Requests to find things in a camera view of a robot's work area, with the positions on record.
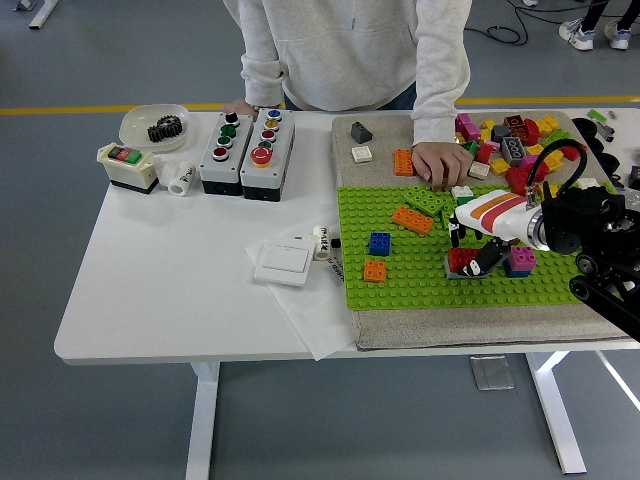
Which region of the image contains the white paper sheet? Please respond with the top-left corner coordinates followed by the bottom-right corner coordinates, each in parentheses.
top-left (244, 219), bottom-right (359, 362)

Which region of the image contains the red two-by-four brick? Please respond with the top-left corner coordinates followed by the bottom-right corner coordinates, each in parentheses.
top-left (446, 247), bottom-right (481, 271)

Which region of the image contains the yellow two-by-four brick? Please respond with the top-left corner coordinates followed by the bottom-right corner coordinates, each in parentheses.
top-left (527, 144), bottom-right (566, 174)

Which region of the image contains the person's right hand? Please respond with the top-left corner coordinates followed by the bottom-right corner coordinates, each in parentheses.
top-left (221, 98), bottom-right (260, 120)

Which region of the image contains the person's left hand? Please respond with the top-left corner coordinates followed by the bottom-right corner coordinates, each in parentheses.
top-left (410, 141), bottom-right (474, 192)

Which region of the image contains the white furniture foot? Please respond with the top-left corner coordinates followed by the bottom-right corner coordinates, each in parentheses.
top-left (13, 0), bottom-right (60, 30)

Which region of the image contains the orange two-by-two brick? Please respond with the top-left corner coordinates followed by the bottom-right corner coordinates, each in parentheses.
top-left (362, 258), bottom-right (388, 284)

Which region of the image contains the grey four-button control box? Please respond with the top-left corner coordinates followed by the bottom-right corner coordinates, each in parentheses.
top-left (198, 112), bottom-right (255, 196)

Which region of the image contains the cream red-green switch box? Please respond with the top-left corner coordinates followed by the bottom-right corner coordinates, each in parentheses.
top-left (95, 142), bottom-right (157, 196)

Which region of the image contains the white label with black print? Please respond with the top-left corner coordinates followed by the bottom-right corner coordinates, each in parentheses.
top-left (327, 252), bottom-right (347, 289)

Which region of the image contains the grey emergency-stop control box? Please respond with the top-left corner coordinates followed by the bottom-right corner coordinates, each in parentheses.
top-left (239, 108), bottom-right (296, 203)

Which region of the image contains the red tall brick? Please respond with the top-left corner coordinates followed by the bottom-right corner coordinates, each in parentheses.
top-left (514, 119), bottom-right (542, 147)

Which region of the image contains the black floor cable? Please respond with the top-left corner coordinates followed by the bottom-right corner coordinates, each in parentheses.
top-left (467, 0), bottom-right (530, 46)

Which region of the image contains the white table leg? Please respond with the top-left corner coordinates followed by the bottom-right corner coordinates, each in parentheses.
top-left (185, 360), bottom-right (221, 480)
top-left (524, 351), bottom-right (587, 475)

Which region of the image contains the white pipe tee fitting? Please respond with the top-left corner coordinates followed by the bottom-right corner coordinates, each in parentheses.
top-left (154, 160), bottom-right (196, 198)

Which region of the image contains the orange two-by-four brick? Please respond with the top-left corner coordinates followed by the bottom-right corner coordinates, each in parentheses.
top-left (391, 205), bottom-right (435, 237)
top-left (393, 148), bottom-right (416, 178)

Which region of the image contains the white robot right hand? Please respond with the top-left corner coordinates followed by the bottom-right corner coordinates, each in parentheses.
top-left (446, 188), bottom-right (545, 279)

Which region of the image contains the grey-brown mat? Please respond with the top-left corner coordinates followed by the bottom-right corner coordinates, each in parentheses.
top-left (331, 110), bottom-right (640, 352)

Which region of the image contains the white wall switch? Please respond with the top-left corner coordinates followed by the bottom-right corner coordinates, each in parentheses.
top-left (253, 239), bottom-right (314, 289)

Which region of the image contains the green studded baseplate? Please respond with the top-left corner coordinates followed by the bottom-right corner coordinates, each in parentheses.
top-left (337, 184), bottom-right (640, 311)

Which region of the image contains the grey two-by-four brick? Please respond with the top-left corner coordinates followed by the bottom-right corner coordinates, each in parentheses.
top-left (501, 137), bottom-right (527, 166)
top-left (443, 264), bottom-right (494, 280)

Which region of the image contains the large red brick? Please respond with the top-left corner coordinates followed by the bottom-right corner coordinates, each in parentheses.
top-left (505, 167), bottom-right (539, 196)

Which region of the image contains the person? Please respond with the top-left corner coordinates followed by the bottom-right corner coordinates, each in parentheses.
top-left (558, 0), bottom-right (640, 51)
top-left (221, 0), bottom-right (474, 192)

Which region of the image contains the small white labelled pipe fitting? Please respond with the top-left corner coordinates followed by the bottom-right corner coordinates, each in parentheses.
top-left (312, 225), bottom-right (332, 261)

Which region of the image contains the black gear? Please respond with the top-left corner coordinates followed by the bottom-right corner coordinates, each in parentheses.
top-left (146, 115), bottom-right (185, 146)

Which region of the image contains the metal floor plate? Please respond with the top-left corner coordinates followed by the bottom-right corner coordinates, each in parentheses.
top-left (469, 354), bottom-right (515, 391)

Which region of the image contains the white oval dish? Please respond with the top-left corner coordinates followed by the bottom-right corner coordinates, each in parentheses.
top-left (118, 103), bottom-right (192, 154)

